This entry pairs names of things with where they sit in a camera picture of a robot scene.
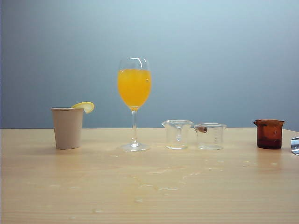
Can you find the wooden-handled glass measuring cup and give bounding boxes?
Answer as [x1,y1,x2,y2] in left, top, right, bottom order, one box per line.
[193,123,227,151]

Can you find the wine glass with orange juice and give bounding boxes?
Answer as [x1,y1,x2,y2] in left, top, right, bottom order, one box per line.
[116,56,152,152]

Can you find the clear glass measuring cup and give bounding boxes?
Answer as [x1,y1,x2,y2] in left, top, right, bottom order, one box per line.
[161,119,194,150]

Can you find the beige paper cup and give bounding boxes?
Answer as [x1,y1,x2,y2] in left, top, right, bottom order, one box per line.
[50,107,84,150]

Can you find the amber glass measuring cup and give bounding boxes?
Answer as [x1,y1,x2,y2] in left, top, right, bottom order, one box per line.
[253,119,285,150]

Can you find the yellow lemon slice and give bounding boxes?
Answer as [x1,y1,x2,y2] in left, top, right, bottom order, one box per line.
[71,101,95,114]

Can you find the clear spilled liquid puddle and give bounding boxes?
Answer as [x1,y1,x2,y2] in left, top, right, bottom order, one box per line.
[137,168,187,191]

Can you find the silver metal object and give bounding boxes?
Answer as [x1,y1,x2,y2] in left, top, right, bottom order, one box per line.
[290,136,299,156]

